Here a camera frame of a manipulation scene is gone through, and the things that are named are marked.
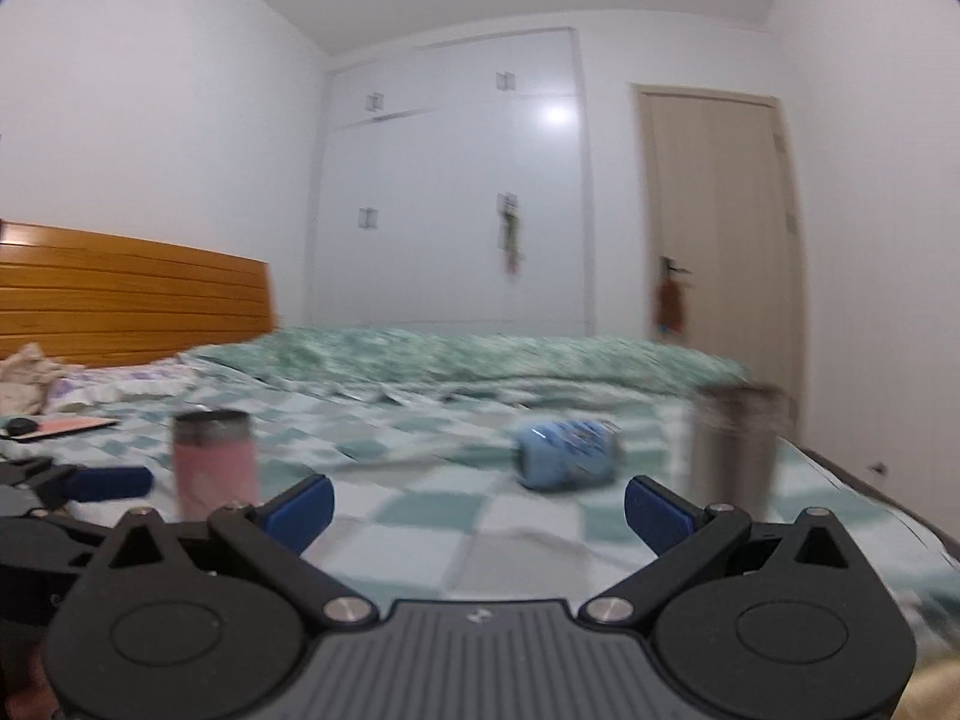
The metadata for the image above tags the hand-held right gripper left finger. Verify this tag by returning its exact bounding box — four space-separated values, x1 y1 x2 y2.
79 475 376 626

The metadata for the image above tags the white wardrobe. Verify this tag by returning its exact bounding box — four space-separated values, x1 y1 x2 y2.
309 28 591 332

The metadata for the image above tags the red hanging ornament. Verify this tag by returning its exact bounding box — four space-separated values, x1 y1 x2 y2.
651 257 695 341

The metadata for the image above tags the green floral quilt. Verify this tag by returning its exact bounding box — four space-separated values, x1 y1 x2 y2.
184 325 753 400

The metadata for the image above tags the steel cup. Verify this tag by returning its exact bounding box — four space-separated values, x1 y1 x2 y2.
688 383 786 520

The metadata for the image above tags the bed with checkered sheet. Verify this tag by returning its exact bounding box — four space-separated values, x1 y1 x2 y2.
0 360 960 661

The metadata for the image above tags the floral pillow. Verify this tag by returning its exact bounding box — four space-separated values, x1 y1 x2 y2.
45 360 197 415

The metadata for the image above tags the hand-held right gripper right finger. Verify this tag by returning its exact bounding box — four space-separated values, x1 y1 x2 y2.
581 475 863 625

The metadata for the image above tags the wooden headboard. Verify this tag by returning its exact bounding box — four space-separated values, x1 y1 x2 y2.
0 220 276 365

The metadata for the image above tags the pink cup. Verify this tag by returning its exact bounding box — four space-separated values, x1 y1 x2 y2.
172 409 261 523

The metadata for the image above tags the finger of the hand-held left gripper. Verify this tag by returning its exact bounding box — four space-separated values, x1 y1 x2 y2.
37 465 155 505

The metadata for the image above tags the crumpled beige cloth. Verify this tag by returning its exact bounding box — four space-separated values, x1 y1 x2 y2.
0 343 85 415

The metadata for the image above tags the pink notebook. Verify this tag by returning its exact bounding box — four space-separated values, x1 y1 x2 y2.
0 415 121 441

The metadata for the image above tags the wooden door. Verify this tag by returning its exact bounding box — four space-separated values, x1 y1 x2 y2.
634 84 809 458

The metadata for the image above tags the blue cup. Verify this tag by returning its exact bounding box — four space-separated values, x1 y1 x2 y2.
513 420 625 494

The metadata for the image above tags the wardrobe hanging ornament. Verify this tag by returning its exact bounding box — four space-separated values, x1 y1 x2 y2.
493 193 524 280

